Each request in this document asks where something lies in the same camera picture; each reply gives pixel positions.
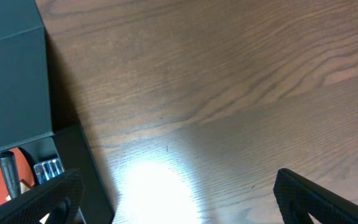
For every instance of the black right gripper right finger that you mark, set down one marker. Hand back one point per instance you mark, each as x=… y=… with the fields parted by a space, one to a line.
x=300 y=200

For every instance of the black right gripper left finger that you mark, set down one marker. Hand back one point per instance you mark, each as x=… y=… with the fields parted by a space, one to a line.
x=59 y=198

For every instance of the small steel claw hammer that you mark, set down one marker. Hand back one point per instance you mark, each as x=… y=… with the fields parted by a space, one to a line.
x=10 y=173

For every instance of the black box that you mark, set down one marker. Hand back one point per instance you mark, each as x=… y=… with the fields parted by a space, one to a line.
x=35 y=113

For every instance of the blue drill bit case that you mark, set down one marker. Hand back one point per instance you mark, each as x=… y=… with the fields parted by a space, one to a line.
x=46 y=170

